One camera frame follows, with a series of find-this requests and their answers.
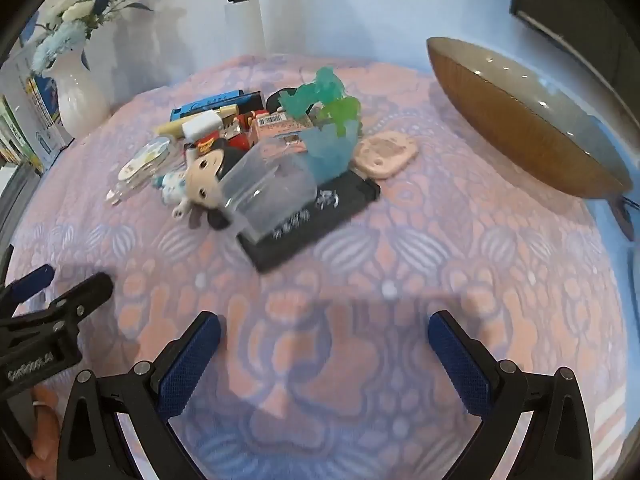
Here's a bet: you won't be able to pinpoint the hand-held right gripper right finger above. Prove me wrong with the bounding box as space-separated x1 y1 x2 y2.
426 310 596 480

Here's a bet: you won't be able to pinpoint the cream rectangular bar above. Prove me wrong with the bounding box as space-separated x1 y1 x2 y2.
155 105 241 137

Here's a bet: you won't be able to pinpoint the white small box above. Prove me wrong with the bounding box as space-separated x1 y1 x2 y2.
181 110 224 140

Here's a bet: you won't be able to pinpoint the light blue translucent piece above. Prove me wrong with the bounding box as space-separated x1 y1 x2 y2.
300 120 361 182

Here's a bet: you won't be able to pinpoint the blue and white artificial flowers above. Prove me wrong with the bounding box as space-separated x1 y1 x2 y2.
20 0 168 73

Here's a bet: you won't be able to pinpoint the small white and blue figure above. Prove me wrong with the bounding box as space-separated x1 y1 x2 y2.
152 170 192 207

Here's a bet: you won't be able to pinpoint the peach case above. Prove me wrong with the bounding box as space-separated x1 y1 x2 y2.
352 130 418 181

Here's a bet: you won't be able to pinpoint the clear plastic tube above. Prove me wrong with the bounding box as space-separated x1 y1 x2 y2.
106 172 166 207

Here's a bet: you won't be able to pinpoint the teal translucent figurine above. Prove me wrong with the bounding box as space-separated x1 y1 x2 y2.
277 66 351 121

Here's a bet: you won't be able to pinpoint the white lamp pole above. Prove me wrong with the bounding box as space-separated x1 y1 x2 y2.
222 0 266 53

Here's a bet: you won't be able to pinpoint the black box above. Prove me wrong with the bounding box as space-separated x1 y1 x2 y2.
237 167 382 275

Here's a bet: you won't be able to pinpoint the pink patterned blanket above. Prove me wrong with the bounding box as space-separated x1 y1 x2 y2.
0 52 633 480

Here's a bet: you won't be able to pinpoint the person's left hand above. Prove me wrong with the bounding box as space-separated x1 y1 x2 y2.
27 385 63 478

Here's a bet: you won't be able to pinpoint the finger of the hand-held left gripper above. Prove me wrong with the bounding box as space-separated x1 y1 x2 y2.
0 245 56 322
37 272 115 342

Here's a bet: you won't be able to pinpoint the clear plastic cup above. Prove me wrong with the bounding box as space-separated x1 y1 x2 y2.
220 140 318 241

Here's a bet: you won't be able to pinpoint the pink box with white label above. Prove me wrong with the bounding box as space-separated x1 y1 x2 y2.
247 110 308 157

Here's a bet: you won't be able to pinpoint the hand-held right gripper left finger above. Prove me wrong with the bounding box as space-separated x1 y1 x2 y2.
56 311 223 480

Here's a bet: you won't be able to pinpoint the books and leaflets stack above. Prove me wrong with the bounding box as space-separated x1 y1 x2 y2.
24 71 76 172

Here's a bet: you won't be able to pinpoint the red toy figure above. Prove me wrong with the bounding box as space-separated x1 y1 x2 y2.
225 109 265 152

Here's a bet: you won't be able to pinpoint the dark-haired doll figure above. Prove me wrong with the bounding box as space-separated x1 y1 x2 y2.
172 132 246 232

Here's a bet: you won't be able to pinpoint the grey flat stack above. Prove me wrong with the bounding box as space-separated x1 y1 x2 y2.
0 160 47 241

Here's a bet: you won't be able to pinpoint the amber ribbed glass bowl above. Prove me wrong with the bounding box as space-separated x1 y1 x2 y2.
426 36 633 198

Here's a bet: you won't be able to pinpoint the white ribbed vase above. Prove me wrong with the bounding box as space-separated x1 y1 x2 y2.
56 52 112 138

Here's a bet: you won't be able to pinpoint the green and white book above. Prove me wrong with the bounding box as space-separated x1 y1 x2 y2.
0 94 32 167

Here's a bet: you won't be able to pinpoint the green translucent figurine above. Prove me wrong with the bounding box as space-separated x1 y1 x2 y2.
312 95 362 138

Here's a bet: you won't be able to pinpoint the blue box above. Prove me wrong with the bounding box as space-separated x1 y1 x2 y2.
170 89 251 122

